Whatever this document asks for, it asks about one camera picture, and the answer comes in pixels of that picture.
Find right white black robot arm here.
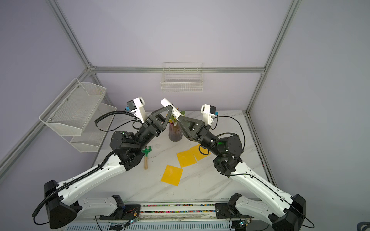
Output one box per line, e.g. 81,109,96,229
177,116,306,231

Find white wire wall basket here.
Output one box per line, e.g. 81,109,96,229
161,62,204,92

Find sunflower bouquet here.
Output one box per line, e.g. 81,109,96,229
169,109,185,124

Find brown ribbed vase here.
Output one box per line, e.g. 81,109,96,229
169,123,183,142

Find green toy rake wooden handle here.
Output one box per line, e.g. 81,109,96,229
142,146,152,170

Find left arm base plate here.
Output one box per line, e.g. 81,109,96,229
99,205,142,220

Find white glue stick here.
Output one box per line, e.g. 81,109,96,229
161,98,179,111

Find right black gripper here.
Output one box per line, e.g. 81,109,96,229
180,116,224,157

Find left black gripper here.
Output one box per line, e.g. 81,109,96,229
133,105,172,153

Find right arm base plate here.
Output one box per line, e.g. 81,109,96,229
215,203,253,219

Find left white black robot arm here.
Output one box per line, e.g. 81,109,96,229
32,105,176,229

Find white two-tier mesh shelf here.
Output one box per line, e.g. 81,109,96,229
39,79,117,153

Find yellow envelope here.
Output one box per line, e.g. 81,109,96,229
161,165,183,186
176,150,197,168
190,144,210,161

